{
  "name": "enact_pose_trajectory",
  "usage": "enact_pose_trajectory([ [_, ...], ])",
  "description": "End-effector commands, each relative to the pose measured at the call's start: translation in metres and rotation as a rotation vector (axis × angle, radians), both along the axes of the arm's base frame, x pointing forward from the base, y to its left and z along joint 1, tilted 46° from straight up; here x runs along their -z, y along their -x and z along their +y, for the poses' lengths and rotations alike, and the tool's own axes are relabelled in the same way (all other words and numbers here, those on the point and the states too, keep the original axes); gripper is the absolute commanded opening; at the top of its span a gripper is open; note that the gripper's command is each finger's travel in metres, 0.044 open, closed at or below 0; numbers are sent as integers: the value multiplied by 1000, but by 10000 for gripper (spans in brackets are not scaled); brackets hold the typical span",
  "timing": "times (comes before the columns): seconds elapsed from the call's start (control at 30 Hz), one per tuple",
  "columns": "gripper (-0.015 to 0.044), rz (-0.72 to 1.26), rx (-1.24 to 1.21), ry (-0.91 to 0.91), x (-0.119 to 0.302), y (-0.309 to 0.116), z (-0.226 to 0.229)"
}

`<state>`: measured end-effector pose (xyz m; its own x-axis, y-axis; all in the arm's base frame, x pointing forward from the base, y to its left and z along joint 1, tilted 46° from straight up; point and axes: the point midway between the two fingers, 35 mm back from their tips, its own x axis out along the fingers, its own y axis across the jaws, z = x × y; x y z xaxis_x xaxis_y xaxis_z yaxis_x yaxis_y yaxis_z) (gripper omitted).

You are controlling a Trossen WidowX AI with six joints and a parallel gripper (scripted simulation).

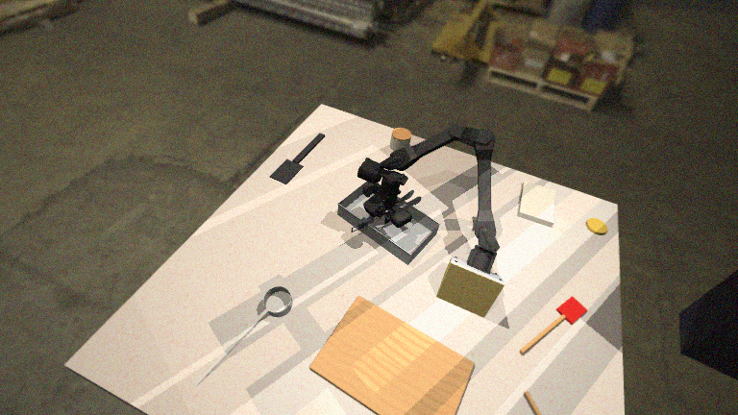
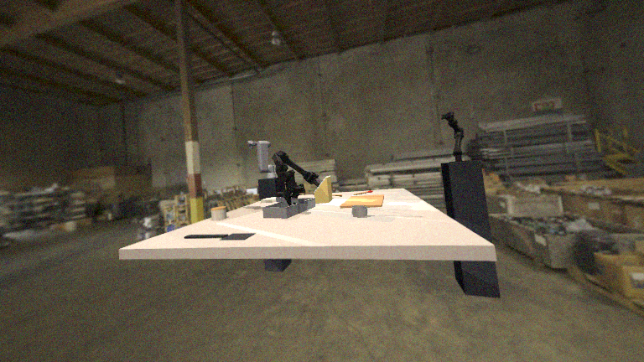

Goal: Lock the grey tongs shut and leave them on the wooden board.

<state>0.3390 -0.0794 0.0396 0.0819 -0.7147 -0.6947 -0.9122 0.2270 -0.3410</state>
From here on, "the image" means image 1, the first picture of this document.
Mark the yellow flat disc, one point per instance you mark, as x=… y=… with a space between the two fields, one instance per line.
x=596 y=226

